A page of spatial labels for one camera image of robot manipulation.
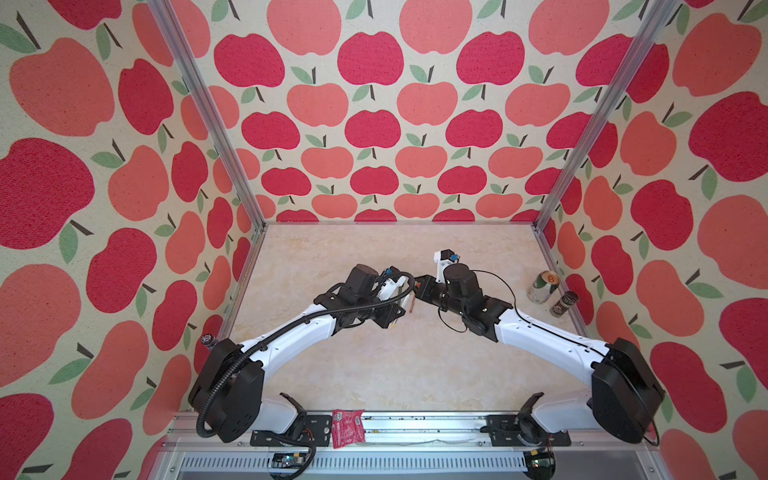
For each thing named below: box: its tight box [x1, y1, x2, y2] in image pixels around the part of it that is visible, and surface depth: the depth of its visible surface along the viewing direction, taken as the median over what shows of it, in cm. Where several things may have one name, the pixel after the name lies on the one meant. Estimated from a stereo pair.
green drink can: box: [527, 270, 560, 304], surface depth 94 cm
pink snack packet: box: [331, 409, 366, 449], surface depth 76 cm
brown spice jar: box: [550, 291, 579, 318], surface depth 91 cm
